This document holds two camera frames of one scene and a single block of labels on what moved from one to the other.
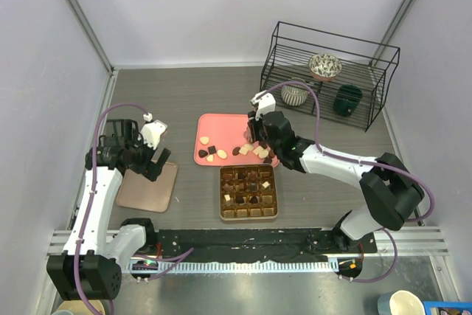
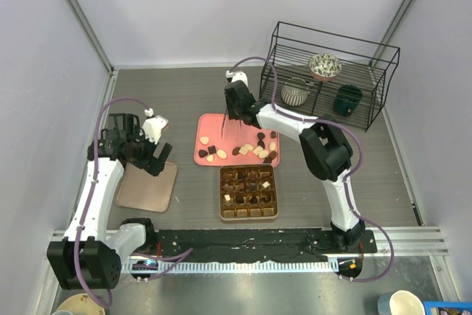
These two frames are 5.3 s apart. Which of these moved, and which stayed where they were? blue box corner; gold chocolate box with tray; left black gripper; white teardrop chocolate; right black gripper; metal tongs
Moved: right black gripper; metal tongs
Stayed: left black gripper; gold chocolate box with tray; blue box corner; white teardrop chocolate
